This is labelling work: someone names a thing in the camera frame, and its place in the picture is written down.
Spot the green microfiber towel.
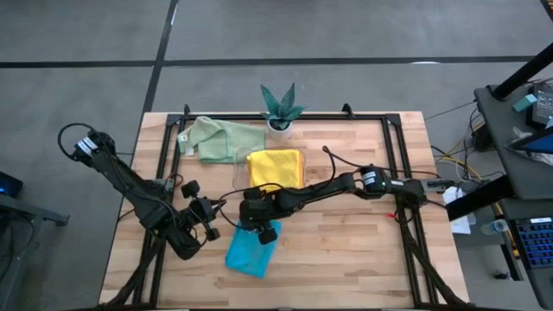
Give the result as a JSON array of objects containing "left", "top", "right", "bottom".
[{"left": 175, "top": 115, "right": 268, "bottom": 164}]

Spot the black stand beam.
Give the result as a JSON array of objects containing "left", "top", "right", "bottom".
[{"left": 444, "top": 174, "right": 515, "bottom": 222}]

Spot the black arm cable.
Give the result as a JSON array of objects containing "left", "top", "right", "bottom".
[
  {"left": 57, "top": 123, "right": 101, "bottom": 162},
  {"left": 321, "top": 145, "right": 442, "bottom": 191}
]

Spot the black aluminium rig frame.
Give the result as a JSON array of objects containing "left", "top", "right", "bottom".
[{"left": 98, "top": 103, "right": 472, "bottom": 310}]

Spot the black device box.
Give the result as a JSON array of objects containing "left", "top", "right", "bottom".
[{"left": 530, "top": 80, "right": 553, "bottom": 130}]

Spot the clear plastic bin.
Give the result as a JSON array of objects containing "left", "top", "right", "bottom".
[{"left": 232, "top": 146, "right": 308, "bottom": 195}]

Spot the black box with blue light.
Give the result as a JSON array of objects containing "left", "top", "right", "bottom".
[{"left": 0, "top": 171, "right": 24, "bottom": 200}]

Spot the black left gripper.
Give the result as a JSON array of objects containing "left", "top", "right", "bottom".
[{"left": 181, "top": 180, "right": 226, "bottom": 242}]

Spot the blue microfiber towel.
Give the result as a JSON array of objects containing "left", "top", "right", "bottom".
[{"left": 224, "top": 218, "right": 283, "bottom": 280}]

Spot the clear plastic bottle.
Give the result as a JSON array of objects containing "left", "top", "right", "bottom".
[{"left": 480, "top": 218, "right": 512, "bottom": 237}]

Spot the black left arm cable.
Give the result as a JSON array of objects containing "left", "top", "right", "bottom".
[{"left": 57, "top": 123, "right": 101, "bottom": 162}]

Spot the yellow microfiber towel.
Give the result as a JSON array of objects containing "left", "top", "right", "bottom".
[{"left": 245, "top": 149, "right": 306, "bottom": 194}]

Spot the small teal box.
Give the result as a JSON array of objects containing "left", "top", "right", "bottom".
[{"left": 512, "top": 93, "right": 538, "bottom": 114}]

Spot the tablet with blue screen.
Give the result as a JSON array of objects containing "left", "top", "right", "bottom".
[{"left": 505, "top": 125, "right": 553, "bottom": 156}]

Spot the black stand pole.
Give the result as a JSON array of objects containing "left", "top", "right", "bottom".
[{"left": 491, "top": 41, "right": 553, "bottom": 101}]

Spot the white paper sheet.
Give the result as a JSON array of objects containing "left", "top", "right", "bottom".
[{"left": 441, "top": 185, "right": 473, "bottom": 236}]

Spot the grey metal stand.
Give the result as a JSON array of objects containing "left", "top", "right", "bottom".
[{"left": 0, "top": 194, "right": 70, "bottom": 311}]

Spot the black right camera cable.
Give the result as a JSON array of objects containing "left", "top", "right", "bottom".
[{"left": 214, "top": 181, "right": 286, "bottom": 230}]

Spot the grey side desk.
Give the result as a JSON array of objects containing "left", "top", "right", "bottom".
[{"left": 474, "top": 81, "right": 553, "bottom": 202}]

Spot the artificial succulent in white pot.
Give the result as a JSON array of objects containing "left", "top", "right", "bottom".
[{"left": 258, "top": 82, "right": 307, "bottom": 142}]

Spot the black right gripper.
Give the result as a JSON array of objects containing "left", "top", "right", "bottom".
[{"left": 239, "top": 187, "right": 289, "bottom": 246}]

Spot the black power adapter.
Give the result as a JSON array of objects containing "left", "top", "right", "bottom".
[{"left": 469, "top": 127, "right": 493, "bottom": 152}]

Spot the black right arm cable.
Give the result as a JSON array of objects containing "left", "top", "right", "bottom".
[{"left": 321, "top": 145, "right": 442, "bottom": 191}]

